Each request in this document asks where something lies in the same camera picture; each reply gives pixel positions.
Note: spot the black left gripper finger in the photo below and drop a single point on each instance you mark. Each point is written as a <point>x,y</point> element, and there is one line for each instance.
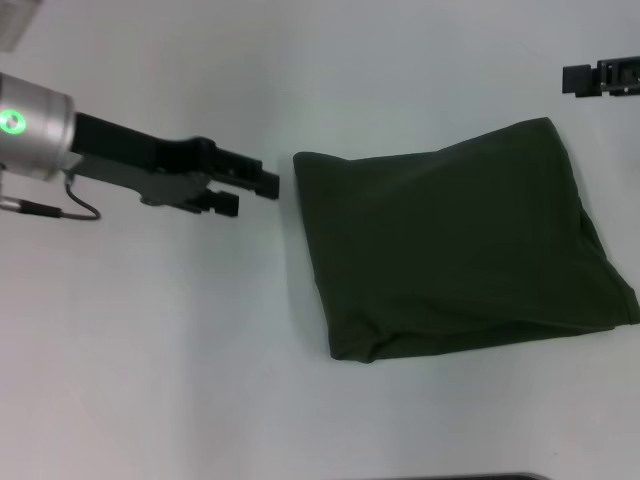
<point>245,172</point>
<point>215,202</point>

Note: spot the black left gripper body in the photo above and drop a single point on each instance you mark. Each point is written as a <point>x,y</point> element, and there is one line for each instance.
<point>130,160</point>

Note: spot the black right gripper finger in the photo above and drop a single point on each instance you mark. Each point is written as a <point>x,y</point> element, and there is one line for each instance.
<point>582,80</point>

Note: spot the dark green printed t-shirt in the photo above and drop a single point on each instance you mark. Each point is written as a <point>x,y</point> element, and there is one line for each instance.
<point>450,240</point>

